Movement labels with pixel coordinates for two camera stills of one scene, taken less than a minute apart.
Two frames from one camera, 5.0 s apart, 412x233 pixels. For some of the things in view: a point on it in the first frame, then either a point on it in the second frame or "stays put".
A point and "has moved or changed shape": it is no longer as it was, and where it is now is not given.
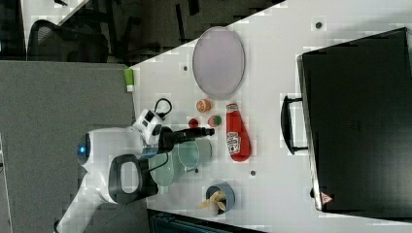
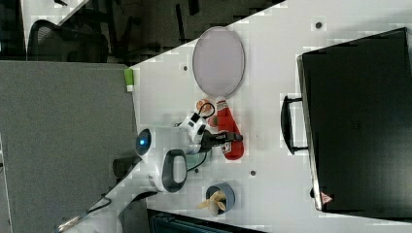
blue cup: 227,191 stays put
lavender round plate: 219,61 stays put
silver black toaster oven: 355,120 stays put
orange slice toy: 203,106 stays put
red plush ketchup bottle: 238,143 has moved or changed shape
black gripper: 169,138 to 210,140
